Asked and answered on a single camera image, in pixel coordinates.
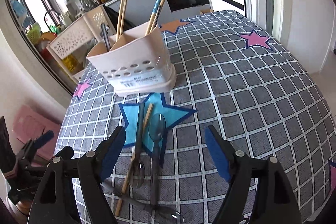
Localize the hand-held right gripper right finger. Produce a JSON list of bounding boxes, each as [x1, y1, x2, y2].
[[204, 126, 298, 224]]

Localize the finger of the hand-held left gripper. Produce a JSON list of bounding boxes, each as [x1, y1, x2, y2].
[[25, 146, 75, 170], [34, 130, 55, 149]]

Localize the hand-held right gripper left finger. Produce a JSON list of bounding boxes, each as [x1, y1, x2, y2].
[[28, 126, 127, 224]]

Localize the black-handled metal fork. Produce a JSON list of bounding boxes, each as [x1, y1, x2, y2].
[[127, 103, 146, 189]]

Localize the black-handled metal spoon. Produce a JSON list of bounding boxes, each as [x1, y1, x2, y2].
[[100, 182, 185, 224], [148, 113, 167, 211]]

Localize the beige plastic utensil holder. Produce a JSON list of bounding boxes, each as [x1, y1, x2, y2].
[[87, 25, 177, 97]]

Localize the black utensil handles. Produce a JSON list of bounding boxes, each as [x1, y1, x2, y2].
[[100, 23, 111, 52]]

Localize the black-handled utensil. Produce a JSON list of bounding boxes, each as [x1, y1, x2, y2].
[[152, 7, 162, 29]]

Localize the pink plastic stool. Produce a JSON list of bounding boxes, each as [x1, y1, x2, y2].
[[12, 105, 63, 159]]

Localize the grey checkered star tablecloth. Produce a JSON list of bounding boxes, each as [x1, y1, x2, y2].
[[56, 9, 336, 224]]

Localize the yellow cooking oil bottle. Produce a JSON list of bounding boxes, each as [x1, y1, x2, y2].
[[62, 54, 80, 73]]

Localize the beige plastic storage cart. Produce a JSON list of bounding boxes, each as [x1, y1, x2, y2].
[[47, 7, 117, 81]]

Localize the green plastic basket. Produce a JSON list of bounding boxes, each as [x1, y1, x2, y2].
[[26, 23, 43, 43]]

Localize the metal kitchen faucet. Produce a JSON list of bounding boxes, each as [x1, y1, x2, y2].
[[44, 10, 63, 30]]

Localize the blue hanging bag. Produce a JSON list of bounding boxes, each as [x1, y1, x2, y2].
[[10, 0, 27, 18]]

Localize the black hanging cloth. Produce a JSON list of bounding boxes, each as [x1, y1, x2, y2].
[[104, 3, 133, 31]]

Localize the glass jug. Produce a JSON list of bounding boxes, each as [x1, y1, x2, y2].
[[80, 0, 97, 11]]

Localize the chopsticks standing in caddy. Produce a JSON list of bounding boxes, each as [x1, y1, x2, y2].
[[105, 0, 171, 28]]

